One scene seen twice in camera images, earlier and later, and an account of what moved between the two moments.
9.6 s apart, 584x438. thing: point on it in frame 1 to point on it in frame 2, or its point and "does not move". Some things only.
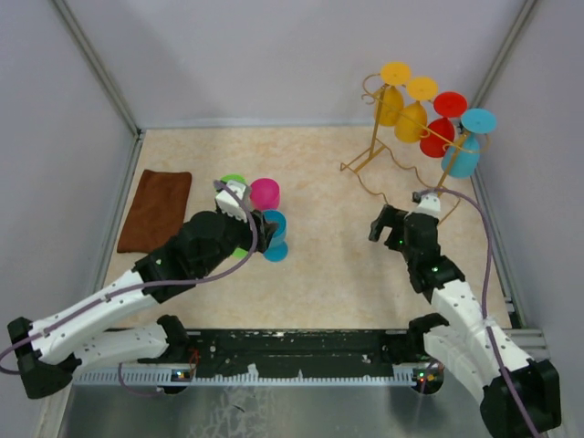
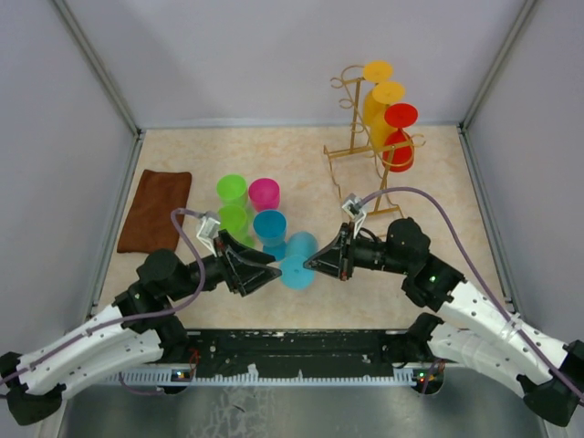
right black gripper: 390,216 to 336,260
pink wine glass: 265,193 does not move
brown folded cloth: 158,211 does not move
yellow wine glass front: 411,120 to 384,93
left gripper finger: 267,232 to 251,276
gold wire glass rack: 404,151 to 397,152
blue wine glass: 460,159 to 302,246
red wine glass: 438,135 to 398,153
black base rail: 277,357 does not move
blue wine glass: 277,247 does not move
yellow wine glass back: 393,74 to 376,71
